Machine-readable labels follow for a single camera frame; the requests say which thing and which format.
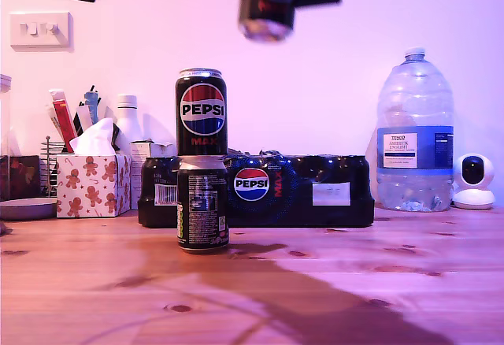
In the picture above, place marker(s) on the black Pepsi Max can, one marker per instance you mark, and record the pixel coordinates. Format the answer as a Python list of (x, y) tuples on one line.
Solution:
[(267, 10), (201, 112), (202, 207)]

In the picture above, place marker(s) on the shrink-wrapped Pepsi Max can pack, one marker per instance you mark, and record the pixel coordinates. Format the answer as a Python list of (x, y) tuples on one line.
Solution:
[(299, 191)]

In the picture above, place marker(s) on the large clear water bottle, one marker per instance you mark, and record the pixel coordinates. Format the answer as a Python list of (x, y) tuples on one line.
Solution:
[(415, 104)]

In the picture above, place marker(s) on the white bottle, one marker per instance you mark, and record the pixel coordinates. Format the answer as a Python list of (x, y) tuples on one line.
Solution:
[(127, 120)]

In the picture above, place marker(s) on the blue tube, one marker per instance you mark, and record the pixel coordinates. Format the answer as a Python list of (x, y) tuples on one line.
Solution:
[(91, 102)]

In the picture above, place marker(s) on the white tissue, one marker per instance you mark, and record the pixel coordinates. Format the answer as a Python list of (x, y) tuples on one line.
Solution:
[(94, 138)]

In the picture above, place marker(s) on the gingerbread print tissue box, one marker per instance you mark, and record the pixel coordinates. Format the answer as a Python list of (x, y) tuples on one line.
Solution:
[(92, 187)]

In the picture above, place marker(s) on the dark patterned box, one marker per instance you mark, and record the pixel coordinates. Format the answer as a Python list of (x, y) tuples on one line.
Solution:
[(23, 177)]

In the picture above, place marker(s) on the white light switch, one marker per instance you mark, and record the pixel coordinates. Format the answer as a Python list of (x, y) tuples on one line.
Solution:
[(41, 30)]

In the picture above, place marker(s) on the small white round camera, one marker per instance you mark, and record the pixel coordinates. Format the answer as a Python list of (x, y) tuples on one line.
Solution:
[(474, 179)]

